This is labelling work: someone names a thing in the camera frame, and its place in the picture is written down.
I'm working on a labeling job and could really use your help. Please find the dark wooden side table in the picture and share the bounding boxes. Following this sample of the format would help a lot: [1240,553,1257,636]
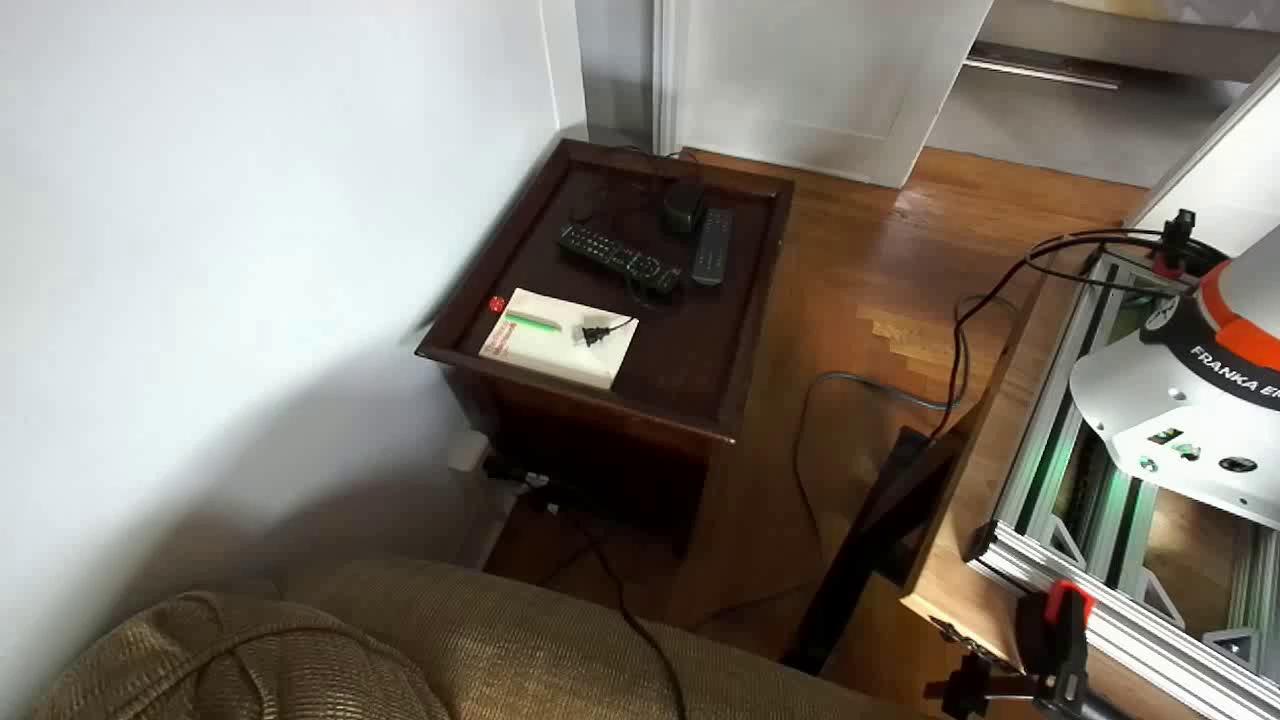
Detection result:
[412,136,800,555]

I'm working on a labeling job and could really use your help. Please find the white flat box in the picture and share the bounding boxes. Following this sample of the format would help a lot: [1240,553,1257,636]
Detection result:
[477,284,643,398]

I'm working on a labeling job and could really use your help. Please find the long black remote control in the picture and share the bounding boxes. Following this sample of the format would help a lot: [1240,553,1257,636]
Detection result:
[553,222,688,306]

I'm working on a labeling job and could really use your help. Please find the grey black remote control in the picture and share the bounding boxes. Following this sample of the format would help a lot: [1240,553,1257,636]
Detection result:
[688,200,740,292]

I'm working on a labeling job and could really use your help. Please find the small black round object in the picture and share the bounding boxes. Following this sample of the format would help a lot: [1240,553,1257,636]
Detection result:
[655,181,714,243]

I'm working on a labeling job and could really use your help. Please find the white power strip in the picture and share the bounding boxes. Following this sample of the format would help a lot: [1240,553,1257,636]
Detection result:
[447,431,558,521]

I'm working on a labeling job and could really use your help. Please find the black leaning panel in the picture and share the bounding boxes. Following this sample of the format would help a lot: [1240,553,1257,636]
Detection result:
[780,422,975,676]

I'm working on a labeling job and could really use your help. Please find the tan fabric sofa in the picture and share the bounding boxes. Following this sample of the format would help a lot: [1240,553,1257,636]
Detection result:
[24,555,935,720]

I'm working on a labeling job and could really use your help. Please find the wooden cart platform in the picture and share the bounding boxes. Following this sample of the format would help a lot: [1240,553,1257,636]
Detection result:
[902,272,1111,720]

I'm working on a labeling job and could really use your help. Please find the orange black clamp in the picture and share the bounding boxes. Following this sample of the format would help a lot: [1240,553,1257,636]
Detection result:
[923,575,1101,720]

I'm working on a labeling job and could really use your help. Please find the white board panel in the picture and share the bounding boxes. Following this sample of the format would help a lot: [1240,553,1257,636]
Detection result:
[1138,56,1280,264]

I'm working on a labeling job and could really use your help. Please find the black floor power cable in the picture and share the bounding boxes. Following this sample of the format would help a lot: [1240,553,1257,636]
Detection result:
[523,483,694,720]

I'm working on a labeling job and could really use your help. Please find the thin black robot cables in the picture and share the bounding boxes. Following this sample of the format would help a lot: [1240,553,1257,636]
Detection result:
[789,226,1204,536]

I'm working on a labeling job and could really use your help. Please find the aluminium profile frame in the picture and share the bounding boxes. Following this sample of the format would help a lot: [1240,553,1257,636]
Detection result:
[967,254,1280,720]

